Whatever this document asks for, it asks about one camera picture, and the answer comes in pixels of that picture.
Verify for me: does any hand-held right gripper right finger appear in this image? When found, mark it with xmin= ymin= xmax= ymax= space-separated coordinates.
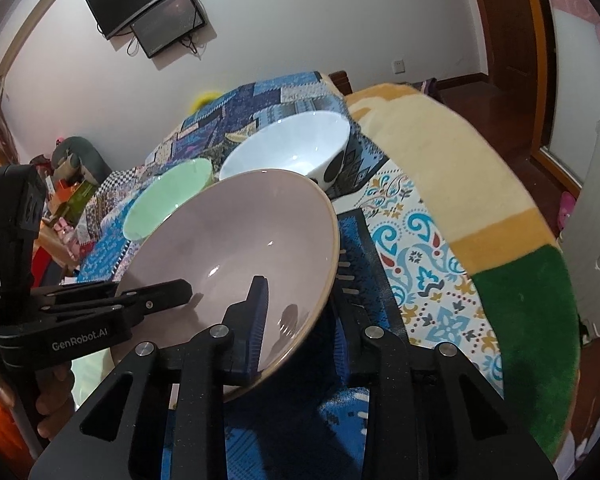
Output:
xmin=330 ymin=304 xmax=558 ymax=480

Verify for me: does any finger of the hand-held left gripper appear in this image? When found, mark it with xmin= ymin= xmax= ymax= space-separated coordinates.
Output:
xmin=42 ymin=305 xmax=156 ymax=332
xmin=30 ymin=278 xmax=192 ymax=318

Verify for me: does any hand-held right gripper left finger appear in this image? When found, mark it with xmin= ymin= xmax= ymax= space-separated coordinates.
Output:
xmin=27 ymin=276 xmax=271 ymax=480

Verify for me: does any pink bowl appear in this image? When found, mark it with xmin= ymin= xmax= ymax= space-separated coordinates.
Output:
xmin=115 ymin=169 xmax=340 ymax=401

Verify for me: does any pale green bowl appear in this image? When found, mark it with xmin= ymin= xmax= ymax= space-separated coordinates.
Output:
xmin=123 ymin=157 xmax=213 ymax=242

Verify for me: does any white bowl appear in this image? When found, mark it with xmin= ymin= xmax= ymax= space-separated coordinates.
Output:
xmin=219 ymin=112 xmax=352 ymax=193

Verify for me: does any person's left hand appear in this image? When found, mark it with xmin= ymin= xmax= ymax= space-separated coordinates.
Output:
xmin=0 ymin=362 xmax=75 ymax=442

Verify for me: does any pink rabbit toy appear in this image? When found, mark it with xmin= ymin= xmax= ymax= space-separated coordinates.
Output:
xmin=55 ymin=222 xmax=77 ymax=257

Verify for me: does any green storage bag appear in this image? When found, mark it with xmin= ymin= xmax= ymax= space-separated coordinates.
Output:
xmin=55 ymin=180 xmax=98 ymax=221

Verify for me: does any patchwork blanket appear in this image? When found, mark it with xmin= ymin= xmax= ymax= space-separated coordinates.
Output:
xmin=75 ymin=71 xmax=506 ymax=480

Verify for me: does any grey plush toy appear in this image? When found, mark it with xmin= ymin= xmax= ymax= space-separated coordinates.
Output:
xmin=51 ymin=136 xmax=112 ymax=186

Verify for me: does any pink slipper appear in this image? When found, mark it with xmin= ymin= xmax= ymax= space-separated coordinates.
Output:
xmin=560 ymin=192 xmax=578 ymax=231

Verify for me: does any white panel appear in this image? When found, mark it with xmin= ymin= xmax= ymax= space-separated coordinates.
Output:
xmin=562 ymin=82 xmax=600 ymax=346

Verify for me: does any white heart-print sliding door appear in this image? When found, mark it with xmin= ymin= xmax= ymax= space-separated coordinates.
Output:
xmin=532 ymin=0 xmax=600 ymax=196

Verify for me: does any brown wooden door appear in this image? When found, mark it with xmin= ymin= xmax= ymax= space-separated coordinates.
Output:
xmin=462 ymin=0 xmax=538 ymax=91

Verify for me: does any brown bed frame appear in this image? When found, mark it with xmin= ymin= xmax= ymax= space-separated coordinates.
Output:
xmin=329 ymin=71 xmax=355 ymax=97

